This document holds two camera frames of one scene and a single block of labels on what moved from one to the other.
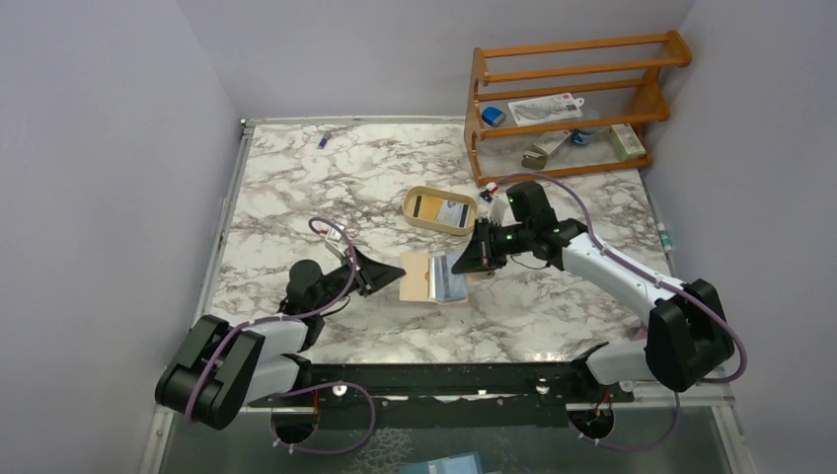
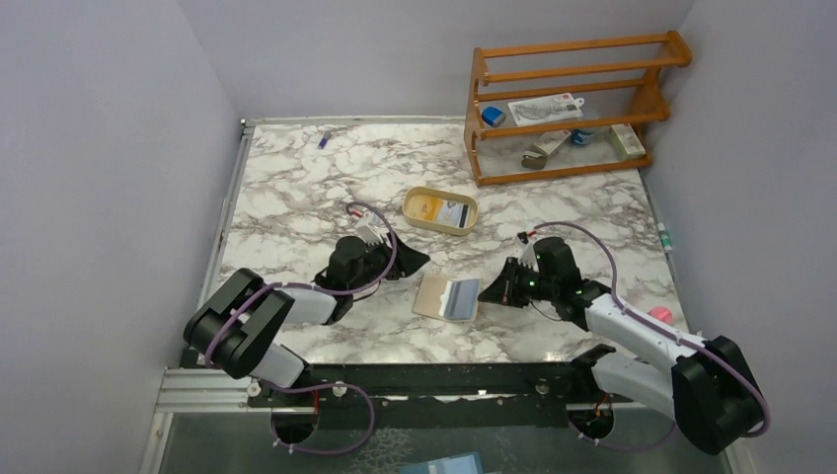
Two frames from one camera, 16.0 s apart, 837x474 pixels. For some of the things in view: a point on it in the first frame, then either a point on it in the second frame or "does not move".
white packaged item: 546,109 does not move
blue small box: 494,116 does not move
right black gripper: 480,254 -> 502,290
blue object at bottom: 469,463 does not move
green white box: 626,141 does not move
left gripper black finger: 375,276 -> 409,260
